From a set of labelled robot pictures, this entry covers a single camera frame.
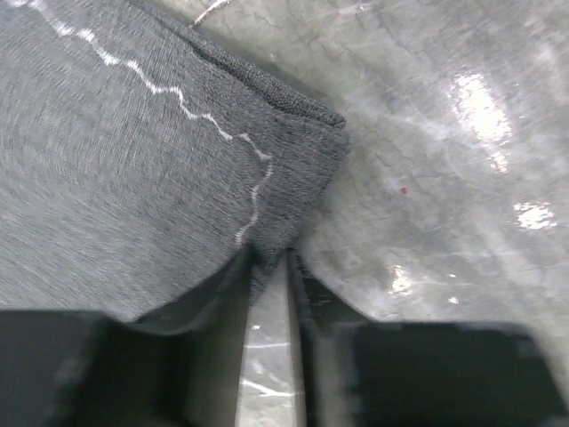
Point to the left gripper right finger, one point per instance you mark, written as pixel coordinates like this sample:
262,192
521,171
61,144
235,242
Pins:
352,370

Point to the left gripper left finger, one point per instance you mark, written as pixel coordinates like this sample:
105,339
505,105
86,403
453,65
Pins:
178,365

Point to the grey cloth napkin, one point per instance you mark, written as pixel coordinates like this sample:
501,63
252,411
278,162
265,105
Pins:
137,157

